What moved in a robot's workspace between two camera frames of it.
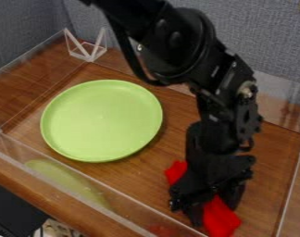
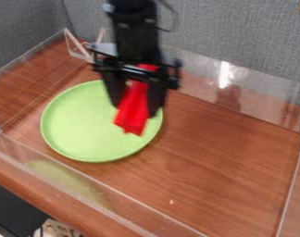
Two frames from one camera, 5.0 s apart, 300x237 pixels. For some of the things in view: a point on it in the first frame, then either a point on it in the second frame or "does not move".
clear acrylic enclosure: [88, 130] does not move
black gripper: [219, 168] → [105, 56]
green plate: [101, 120] does not move
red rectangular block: [220, 218] → [133, 107]
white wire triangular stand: [84, 50] does not move
